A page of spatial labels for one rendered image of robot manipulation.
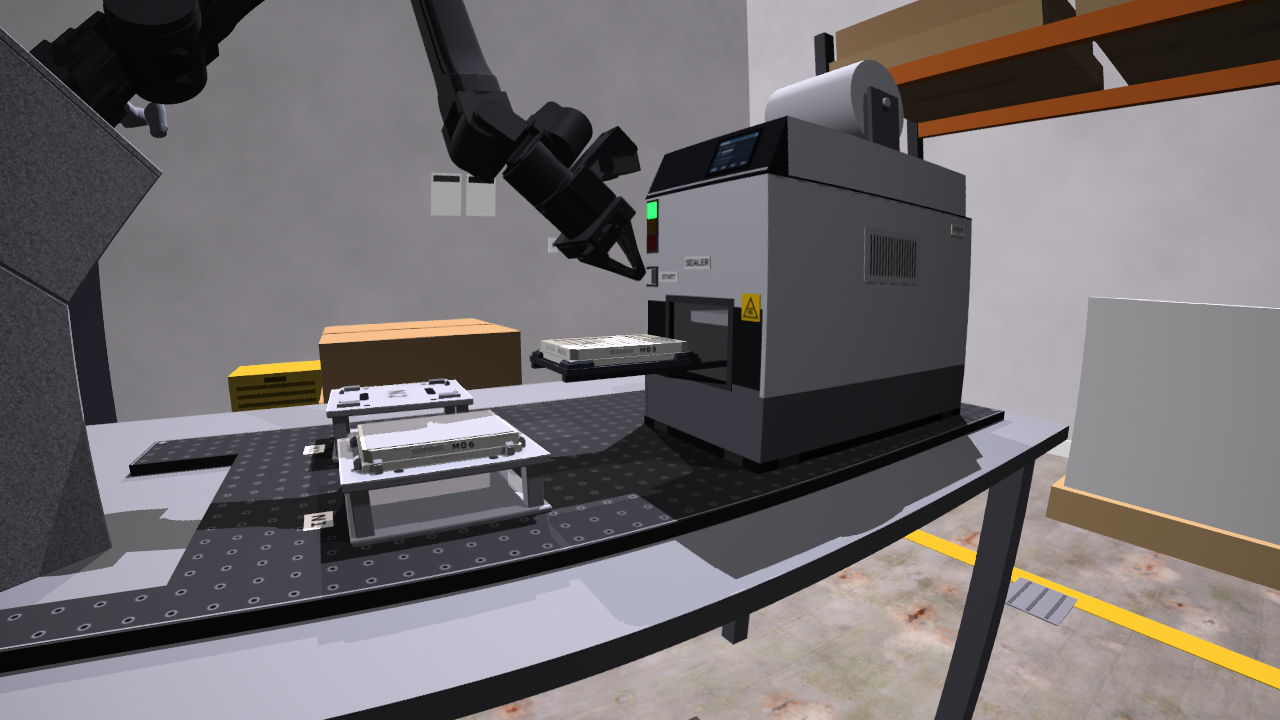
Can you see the white foil roll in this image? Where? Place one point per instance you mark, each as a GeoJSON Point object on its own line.
{"type": "Point", "coordinates": [837, 99]}

